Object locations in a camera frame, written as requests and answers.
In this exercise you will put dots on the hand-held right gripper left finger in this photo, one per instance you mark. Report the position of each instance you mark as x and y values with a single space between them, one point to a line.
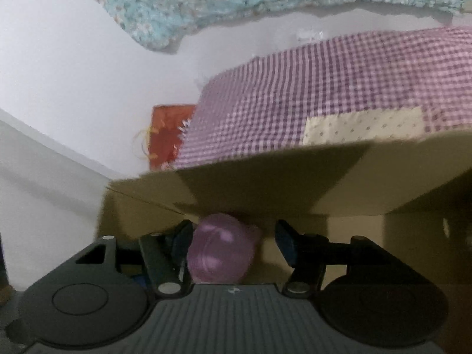
182 245

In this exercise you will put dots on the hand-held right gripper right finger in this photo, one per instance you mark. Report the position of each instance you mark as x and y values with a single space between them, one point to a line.
285 243

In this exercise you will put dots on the round purple container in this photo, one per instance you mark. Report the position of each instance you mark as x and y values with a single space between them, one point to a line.
221 250

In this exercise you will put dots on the brown cardboard box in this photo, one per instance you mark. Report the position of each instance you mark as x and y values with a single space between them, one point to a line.
258 184

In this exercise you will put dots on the red bag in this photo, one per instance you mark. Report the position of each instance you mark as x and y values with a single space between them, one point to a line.
166 136

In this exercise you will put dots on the purple checked bed sheet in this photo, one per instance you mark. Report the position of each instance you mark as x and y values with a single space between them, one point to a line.
295 92

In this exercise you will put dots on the blue floral cloth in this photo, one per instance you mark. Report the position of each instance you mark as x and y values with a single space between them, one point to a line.
221 0

